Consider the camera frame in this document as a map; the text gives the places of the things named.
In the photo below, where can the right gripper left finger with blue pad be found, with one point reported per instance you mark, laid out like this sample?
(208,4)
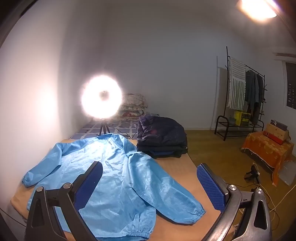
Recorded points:
(43,222)

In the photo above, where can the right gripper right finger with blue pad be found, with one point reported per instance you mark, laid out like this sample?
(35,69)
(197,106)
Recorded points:
(255,223)

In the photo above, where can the light blue jacket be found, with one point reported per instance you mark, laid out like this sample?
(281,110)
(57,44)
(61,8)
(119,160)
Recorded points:
(133,188)

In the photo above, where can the stack of dark folded clothes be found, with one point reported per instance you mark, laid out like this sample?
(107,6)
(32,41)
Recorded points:
(161,137)

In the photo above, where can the dark hanging clothes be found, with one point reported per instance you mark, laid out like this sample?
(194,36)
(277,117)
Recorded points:
(254,94)

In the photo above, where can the black clothes rack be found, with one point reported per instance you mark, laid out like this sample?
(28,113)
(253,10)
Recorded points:
(225,123)

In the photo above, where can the small black floor tripod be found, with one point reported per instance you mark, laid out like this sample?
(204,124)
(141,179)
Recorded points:
(252,175)

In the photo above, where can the tan blanket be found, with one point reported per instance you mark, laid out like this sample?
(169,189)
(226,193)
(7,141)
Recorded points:
(184,172)

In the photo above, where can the orange covered stool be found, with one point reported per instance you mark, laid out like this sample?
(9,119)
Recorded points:
(272,153)

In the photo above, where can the grey floor mat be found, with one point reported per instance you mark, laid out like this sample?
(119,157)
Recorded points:
(287,173)

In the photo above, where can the blue patterned bedsheet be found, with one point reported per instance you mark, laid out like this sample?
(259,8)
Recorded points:
(125,126)

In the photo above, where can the yellow crate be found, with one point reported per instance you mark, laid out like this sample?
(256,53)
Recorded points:
(241,118)

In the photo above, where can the cardboard box with red book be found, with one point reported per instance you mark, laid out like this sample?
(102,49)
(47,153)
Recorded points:
(277,131)

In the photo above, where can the folded floral quilts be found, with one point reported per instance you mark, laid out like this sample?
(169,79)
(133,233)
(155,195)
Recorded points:
(133,106)

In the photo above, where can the striped white towel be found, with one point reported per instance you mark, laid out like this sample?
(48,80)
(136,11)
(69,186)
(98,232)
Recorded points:
(237,84)

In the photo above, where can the dark window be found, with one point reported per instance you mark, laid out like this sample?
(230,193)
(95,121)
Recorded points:
(291,84)

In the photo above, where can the ceiling lamp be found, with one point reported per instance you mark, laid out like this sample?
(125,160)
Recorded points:
(258,10)

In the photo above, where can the ring light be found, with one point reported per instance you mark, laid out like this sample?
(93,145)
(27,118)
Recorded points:
(101,97)

